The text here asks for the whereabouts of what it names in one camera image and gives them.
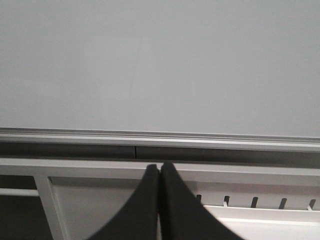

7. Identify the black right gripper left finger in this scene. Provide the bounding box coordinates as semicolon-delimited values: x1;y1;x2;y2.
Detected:
89;164;160;240

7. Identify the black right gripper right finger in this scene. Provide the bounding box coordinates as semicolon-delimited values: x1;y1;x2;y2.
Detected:
159;162;241;240

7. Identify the white perforated metal panel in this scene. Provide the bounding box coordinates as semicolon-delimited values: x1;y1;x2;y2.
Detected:
194;182;320;240

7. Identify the white metal rack frame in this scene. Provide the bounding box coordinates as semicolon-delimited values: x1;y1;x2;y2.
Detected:
0;158;320;240

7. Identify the white horizontal rail bar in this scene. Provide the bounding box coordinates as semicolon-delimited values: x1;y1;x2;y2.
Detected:
0;188;39;197

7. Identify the white whiteboard with aluminium frame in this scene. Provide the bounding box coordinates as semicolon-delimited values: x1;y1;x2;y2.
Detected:
0;0;320;152

